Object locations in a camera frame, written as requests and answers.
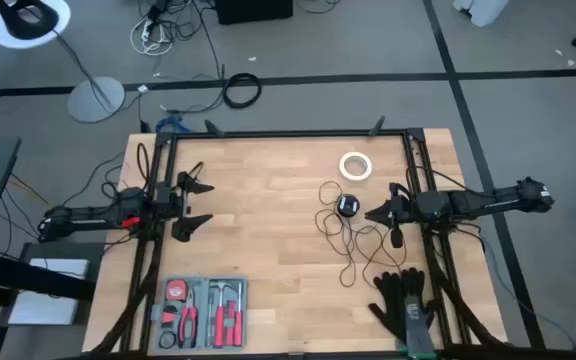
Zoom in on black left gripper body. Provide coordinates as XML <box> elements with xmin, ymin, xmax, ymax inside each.
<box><xmin>155</xmin><ymin>182</ymin><xmax>190</xmax><ymax>229</ymax></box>

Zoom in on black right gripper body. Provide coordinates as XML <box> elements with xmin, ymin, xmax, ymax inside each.
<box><xmin>389</xmin><ymin>182</ymin><xmax>422</xmax><ymax>250</ymax></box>

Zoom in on black wire cable spool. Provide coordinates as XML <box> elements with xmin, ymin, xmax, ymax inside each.
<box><xmin>335</xmin><ymin>193</ymin><xmax>361</xmax><ymax>218</ymax></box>

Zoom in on thin black wire cord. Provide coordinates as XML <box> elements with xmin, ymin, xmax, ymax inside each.
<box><xmin>314</xmin><ymin>179</ymin><xmax>408</xmax><ymax>290</ymax></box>

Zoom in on white tape roll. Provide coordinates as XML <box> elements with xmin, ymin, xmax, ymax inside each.
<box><xmin>338</xmin><ymin>151</ymin><xmax>373</xmax><ymax>182</ymax></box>

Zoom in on red tape measure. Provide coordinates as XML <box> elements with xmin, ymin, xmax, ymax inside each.
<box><xmin>164</xmin><ymin>279</ymin><xmax>188</xmax><ymax>302</ymax></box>

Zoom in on black work glove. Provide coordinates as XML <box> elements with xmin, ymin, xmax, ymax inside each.
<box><xmin>367</xmin><ymin>271</ymin><xmax>412</xmax><ymax>344</ymax></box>

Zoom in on grey tool kit case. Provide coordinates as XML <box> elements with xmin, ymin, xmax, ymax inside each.
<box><xmin>150</xmin><ymin>276</ymin><xmax>249</xmax><ymax>353</ymax></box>

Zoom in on black glove grey cuff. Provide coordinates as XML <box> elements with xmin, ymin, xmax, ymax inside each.
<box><xmin>398</xmin><ymin>267</ymin><xmax>442</xmax><ymax>360</ymax></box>

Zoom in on white floor lamp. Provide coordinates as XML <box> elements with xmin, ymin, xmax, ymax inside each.
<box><xmin>0</xmin><ymin>0</ymin><xmax>126</xmax><ymax>124</ymax></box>

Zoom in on black metal stand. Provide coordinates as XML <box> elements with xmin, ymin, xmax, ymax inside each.
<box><xmin>0</xmin><ymin>242</ymin><xmax>107</xmax><ymax>360</ymax></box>

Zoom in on white flat box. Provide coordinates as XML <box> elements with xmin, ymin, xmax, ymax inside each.
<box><xmin>7</xmin><ymin>257</ymin><xmax>90</xmax><ymax>326</ymax></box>

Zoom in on white power strip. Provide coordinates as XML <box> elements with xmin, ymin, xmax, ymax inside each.
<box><xmin>130</xmin><ymin>14</ymin><xmax>174</xmax><ymax>56</ymax></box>

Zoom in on black box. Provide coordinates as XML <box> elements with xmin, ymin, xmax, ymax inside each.
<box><xmin>215</xmin><ymin>0</ymin><xmax>294</xmax><ymax>26</ymax></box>

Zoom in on white trash bin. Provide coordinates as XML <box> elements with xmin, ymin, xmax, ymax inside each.
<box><xmin>452</xmin><ymin>0</ymin><xmax>511</xmax><ymax>28</ymax></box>

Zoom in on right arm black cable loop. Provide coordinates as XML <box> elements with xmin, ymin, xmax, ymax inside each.
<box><xmin>406</xmin><ymin>166</ymin><xmax>469</xmax><ymax>194</ymax></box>

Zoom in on black clamp handle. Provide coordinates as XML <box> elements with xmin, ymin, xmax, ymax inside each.
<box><xmin>203</xmin><ymin>118</ymin><xmax>225</xmax><ymax>138</ymax></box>
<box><xmin>367</xmin><ymin>115</ymin><xmax>387</xmax><ymax>137</ymax></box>

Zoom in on blue cable bundle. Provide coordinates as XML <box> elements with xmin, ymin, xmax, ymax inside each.
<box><xmin>155</xmin><ymin>115</ymin><xmax>194</xmax><ymax>134</ymax></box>

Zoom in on red-handled pliers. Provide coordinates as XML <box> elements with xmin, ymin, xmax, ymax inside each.
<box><xmin>177</xmin><ymin>287</ymin><xmax>200</xmax><ymax>350</ymax></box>

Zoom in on red-handled hammer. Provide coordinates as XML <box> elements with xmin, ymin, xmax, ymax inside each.
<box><xmin>207</xmin><ymin>279</ymin><xmax>234</xmax><ymax>349</ymax></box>

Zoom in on long red-handled screwdriver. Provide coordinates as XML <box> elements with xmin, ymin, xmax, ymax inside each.
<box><xmin>234</xmin><ymin>282</ymin><xmax>245</xmax><ymax>348</ymax></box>

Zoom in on coiled black floor cable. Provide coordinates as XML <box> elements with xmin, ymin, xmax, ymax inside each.
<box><xmin>222</xmin><ymin>72</ymin><xmax>263</xmax><ymax>110</ymax></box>

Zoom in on yellow cable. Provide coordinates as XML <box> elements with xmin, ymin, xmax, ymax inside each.
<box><xmin>7</xmin><ymin>174</ymin><xmax>52</xmax><ymax>207</ymax></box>

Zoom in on thin blue floor cable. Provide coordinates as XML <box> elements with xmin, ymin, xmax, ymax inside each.
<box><xmin>477</xmin><ymin>234</ymin><xmax>576</xmax><ymax>347</ymax></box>

